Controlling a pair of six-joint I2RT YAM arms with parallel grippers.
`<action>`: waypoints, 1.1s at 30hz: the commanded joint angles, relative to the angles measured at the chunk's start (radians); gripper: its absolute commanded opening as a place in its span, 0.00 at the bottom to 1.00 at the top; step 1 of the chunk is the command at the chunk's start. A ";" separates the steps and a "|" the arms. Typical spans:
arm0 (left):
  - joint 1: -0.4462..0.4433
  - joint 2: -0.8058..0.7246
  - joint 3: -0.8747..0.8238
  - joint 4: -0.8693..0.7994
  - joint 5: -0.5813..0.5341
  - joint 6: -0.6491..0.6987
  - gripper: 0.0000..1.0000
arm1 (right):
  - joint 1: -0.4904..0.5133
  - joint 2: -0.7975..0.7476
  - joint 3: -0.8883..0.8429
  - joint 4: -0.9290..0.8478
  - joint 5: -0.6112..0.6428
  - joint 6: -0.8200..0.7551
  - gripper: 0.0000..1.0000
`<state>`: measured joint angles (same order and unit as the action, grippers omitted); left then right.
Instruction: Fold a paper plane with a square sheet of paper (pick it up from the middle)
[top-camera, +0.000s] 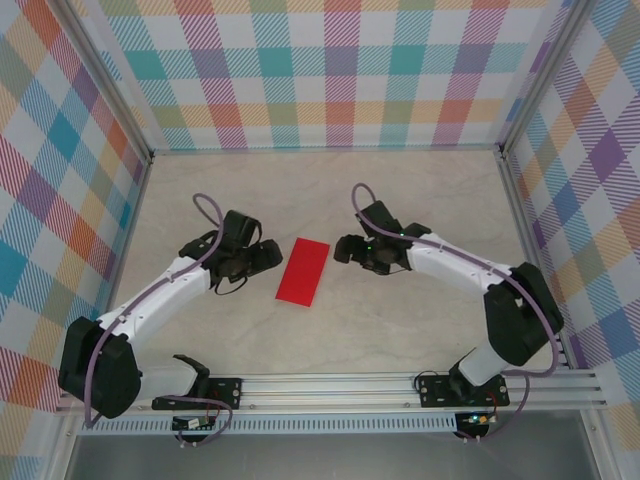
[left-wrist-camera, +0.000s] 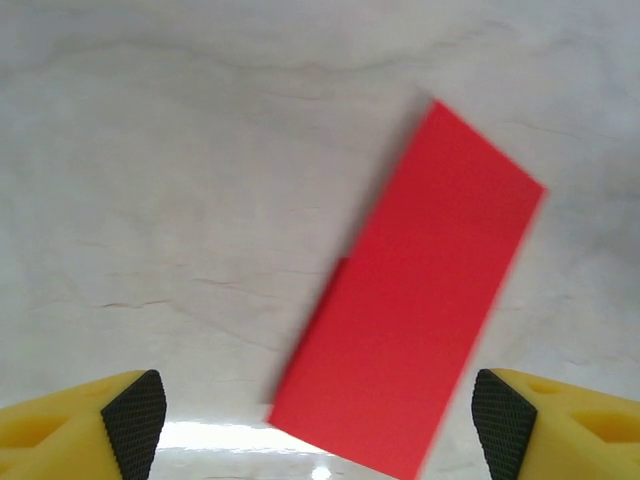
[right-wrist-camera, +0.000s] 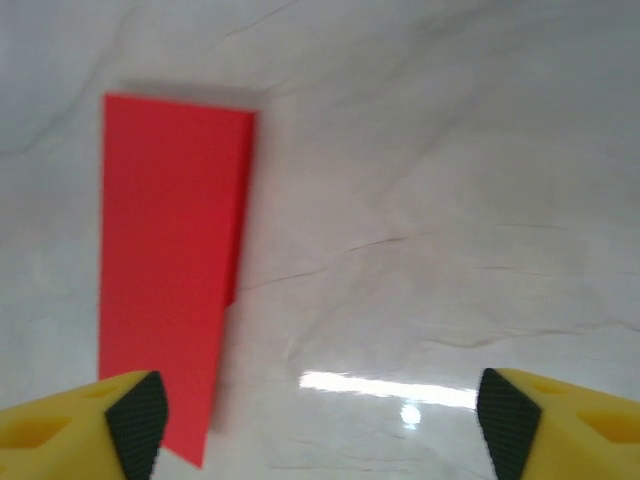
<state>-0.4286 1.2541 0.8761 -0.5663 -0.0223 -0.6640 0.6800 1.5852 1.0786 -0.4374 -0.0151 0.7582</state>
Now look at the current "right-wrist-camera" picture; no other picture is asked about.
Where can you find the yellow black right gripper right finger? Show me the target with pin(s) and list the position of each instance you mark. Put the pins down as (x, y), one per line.
(575, 435)

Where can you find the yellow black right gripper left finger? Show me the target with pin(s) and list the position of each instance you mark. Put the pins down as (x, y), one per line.
(60, 435)

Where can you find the red paper sheet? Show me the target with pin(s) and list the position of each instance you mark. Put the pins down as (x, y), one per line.
(165, 225)

